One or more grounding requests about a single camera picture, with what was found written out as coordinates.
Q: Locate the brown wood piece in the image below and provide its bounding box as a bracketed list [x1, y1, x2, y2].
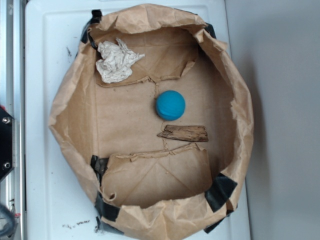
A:
[157, 125, 209, 142]

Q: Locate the white plastic board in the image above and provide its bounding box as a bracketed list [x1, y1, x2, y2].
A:
[25, 0, 250, 240]

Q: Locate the white paper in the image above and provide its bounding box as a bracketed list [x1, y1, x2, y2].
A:
[95, 37, 145, 84]

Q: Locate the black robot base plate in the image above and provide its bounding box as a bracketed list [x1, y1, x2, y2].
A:
[0, 106, 14, 182]

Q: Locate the brown paper bag tray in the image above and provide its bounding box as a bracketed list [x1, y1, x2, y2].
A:
[48, 4, 254, 240]

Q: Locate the blue foam ball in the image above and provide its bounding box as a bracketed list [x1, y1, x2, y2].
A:
[155, 90, 186, 121]

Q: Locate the aluminium frame rail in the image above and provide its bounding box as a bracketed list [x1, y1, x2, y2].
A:
[0, 0, 27, 240]

